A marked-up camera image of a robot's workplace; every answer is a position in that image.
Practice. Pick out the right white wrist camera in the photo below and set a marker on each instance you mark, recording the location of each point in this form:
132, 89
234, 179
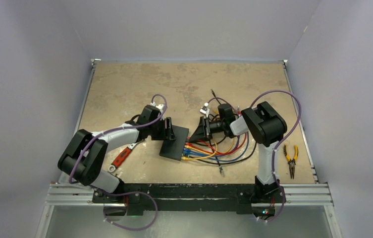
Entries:
205, 109

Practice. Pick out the yellow handled pliers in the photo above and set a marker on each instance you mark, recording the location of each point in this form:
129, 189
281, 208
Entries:
291, 160

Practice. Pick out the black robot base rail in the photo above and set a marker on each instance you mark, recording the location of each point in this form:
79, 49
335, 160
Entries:
135, 198

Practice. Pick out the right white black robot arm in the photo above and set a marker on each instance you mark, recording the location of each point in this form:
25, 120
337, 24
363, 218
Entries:
267, 128

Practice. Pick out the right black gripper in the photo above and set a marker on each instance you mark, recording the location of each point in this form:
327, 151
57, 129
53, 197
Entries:
203, 131

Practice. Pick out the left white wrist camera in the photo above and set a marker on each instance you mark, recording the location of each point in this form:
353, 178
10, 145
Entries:
161, 107

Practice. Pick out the black network switch box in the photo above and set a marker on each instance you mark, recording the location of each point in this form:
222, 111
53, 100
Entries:
173, 149

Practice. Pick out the red handled adjustable wrench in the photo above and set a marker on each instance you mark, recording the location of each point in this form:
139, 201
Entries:
121, 157

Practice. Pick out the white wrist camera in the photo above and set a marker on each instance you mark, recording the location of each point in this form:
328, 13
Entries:
205, 109
161, 107

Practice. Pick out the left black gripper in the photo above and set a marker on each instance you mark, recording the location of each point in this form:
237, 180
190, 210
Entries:
167, 132

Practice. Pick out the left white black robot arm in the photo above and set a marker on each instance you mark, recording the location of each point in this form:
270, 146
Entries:
83, 158

